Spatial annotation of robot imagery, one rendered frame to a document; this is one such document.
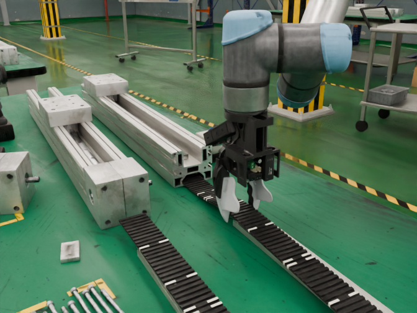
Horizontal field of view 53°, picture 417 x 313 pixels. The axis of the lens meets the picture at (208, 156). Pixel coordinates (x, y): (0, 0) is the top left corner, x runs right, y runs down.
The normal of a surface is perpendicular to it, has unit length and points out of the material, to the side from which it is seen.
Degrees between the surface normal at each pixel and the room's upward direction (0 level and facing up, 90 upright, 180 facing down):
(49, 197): 0
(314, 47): 80
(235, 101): 90
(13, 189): 90
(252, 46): 88
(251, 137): 91
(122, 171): 0
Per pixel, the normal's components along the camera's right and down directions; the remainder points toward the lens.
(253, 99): 0.20, 0.37
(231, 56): -0.72, 0.28
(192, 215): -0.01, -0.92
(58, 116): 0.49, 0.32
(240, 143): -0.87, 0.21
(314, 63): -0.04, 0.76
